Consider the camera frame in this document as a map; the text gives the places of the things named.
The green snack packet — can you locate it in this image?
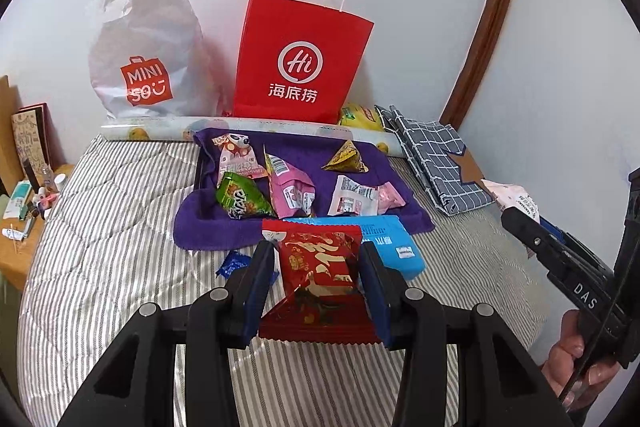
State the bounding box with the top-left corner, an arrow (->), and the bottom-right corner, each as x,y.
216,172 -> 277,220

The wooden bed frame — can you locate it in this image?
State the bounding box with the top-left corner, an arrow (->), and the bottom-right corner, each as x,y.
440,0 -> 526,125

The grey checked cloth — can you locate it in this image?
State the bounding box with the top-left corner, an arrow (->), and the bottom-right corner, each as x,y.
375,104 -> 493,218

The patterned book box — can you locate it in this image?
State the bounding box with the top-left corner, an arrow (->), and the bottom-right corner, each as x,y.
11,103 -> 53,188

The white plastic shopping bag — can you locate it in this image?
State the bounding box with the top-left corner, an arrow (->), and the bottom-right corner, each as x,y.
89,0 -> 221,120

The pink packet with yellow top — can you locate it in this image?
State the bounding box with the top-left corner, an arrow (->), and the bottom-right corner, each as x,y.
264,153 -> 316,219

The white and pink packet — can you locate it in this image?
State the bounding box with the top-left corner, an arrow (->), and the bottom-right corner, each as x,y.
327,175 -> 378,216

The green and white tube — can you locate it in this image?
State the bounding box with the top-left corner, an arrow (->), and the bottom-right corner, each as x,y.
2,179 -> 31,220

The white printed packet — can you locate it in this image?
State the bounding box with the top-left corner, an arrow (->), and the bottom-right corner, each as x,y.
482,179 -> 541,223

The purple towel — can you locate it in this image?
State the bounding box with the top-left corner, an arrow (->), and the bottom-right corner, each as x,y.
174,127 -> 435,253

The wooden nightstand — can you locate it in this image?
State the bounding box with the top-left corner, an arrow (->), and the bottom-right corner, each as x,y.
0,164 -> 76,293

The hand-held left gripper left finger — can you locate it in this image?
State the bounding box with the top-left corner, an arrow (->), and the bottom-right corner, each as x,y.
57,239 -> 278,427

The yellow snack bag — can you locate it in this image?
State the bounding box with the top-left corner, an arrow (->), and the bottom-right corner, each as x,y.
337,103 -> 386,130

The small pink packet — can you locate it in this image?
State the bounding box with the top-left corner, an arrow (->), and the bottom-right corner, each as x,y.
376,182 -> 405,214

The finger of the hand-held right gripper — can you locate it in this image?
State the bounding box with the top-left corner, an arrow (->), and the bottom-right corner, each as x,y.
537,217 -> 623,282
501,206 -> 568,275

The red snack packet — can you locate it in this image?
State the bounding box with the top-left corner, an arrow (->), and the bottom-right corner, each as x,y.
257,219 -> 382,344

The red paper bag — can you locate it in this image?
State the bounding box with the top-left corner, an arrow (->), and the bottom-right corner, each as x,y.
232,0 -> 375,125

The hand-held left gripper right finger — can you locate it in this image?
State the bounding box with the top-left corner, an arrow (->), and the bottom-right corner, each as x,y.
359,241 -> 573,427

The rolled patterned plastic sheet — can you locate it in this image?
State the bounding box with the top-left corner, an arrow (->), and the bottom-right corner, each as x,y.
100,114 -> 401,155

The yellow triangular snack packet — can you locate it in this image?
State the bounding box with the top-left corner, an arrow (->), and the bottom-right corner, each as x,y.
321,140 -> 368,174

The small blue packet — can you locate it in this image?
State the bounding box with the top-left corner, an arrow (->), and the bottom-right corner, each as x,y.
216,251 -> 251,279

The person's right hand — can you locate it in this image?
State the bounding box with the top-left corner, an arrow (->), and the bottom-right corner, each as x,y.
542,309 -> 623,413

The pink panda snack packet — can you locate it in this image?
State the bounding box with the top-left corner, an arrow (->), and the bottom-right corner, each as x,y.
212,132 -> 268,180

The light blue box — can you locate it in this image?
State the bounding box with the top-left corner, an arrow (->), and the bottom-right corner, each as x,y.
282,215 -> 426,282

